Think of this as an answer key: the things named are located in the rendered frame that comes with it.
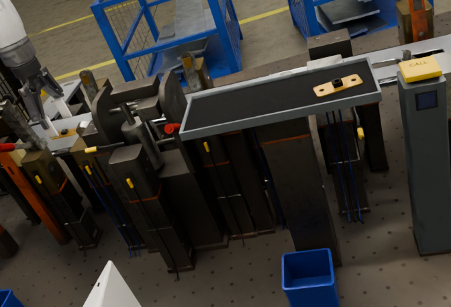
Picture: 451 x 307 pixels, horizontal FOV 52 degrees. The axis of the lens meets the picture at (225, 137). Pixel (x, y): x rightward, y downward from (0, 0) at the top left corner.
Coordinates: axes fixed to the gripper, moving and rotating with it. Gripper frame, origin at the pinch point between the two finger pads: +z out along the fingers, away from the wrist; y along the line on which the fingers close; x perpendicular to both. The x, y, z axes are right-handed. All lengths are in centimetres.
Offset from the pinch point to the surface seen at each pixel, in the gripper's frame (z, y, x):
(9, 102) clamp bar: -15.7, 15.7, 1.7
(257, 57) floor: 103, -246, 24
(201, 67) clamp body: 0.7, -15.3, 43.4
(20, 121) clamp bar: -10.0, 15.9, 1.7
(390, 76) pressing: 5, 8, 94
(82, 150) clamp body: -1.9, 22.8, 18.5
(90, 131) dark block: -6.9, 23.7, 23.8
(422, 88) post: -8, 37, 95
